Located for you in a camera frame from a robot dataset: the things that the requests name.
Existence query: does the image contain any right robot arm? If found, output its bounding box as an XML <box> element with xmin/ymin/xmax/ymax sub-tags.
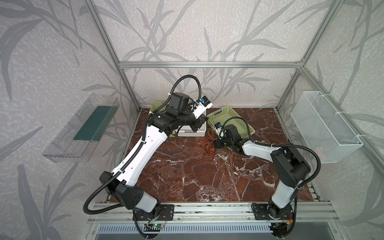
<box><xmin>213</xmin><ymin>123</ymin><xmax>311</xmax><ymax>219</ymax></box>

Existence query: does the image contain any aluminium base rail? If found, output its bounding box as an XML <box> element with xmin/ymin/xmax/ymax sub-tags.
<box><xmin>87</xmin><ymin>202</ymin><xmax>340</xmax><ymax>224</ymax></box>

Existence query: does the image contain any light green basket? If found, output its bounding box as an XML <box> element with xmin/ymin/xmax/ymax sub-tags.
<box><xmin>208</xmin><ymin>107</ymin><xmax>248</xmax><ymax>138</ymax></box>
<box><xmin>150</xmin><ymin>101</ymin><xmax>168</xmax><ymax>114</ymax></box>

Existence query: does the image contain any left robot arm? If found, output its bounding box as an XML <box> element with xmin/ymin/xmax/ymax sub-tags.
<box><xmin>100</xmin><ymin>93</ymin><xmax>212</xmax><ymax>213</ymax></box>

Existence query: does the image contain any aluminium cage frame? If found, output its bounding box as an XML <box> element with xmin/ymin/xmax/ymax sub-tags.
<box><xmin>85</xmin><ymin>0</ymin><xmax>384</xmax><ymax>175</ymax></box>

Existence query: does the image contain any clear plastic wall shelf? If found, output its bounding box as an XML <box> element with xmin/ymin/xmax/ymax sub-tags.
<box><xmin>43</xmin><ymin>94</ymin><xmax>120</xmax><ymax>163</ymax></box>

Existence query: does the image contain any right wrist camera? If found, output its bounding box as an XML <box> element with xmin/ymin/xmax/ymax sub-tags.
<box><xmin>214</xmin><ymin>122</ymin><xmax>225</xmax><ymax>139</ymax></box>

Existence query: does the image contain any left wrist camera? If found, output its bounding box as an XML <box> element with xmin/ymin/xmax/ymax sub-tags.
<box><xmin>193</xmin><ymin>96</ymin><xmax>213</xmax><ymax>119</ymax></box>

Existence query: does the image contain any red cable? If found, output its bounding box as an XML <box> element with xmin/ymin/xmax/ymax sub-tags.
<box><xmin>191</xmin><ymin>134</ymin><xmax>223</xmax><ymax>161</ymax></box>

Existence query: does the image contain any left light green basket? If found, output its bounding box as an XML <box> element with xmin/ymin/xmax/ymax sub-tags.
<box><xmin>150</xmin><ymin>101</ymin><xmax>168</xmax><ymax>114</ymax></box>

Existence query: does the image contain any left arm conduit hose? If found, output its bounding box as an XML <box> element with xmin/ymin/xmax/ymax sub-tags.
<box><xmin>83</xmin><ymin>74</ymin><xmax>202</xmax><ymax>215</ymax></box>

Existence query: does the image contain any right light green basket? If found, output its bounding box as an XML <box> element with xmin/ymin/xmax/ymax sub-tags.
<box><xmin>208</xmin><ymin>107</ymin><xmax>248</xmax><ymax>138</ymax></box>

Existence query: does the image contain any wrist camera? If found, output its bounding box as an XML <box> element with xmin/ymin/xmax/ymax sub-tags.
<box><xmin>214</xmin><ymin>122</ymin><xmax>225</xmax><ymax>139</ymax></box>
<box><xmin>193</xmin><ymin>96</ymin><xmax>213</xmax><ymax>119</ymax></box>

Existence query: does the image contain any white wire mesh basket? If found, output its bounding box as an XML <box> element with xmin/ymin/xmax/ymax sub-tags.
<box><xmin>291</xmin><ymin>91</ymin><xmax>364</xmax><ymax>164</ymax></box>

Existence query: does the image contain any white perforated basket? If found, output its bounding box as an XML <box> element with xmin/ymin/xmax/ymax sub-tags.
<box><xmin>177</xmin><ymin>123</ymin><xmax>207</xmax><ymax>137</ymax></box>

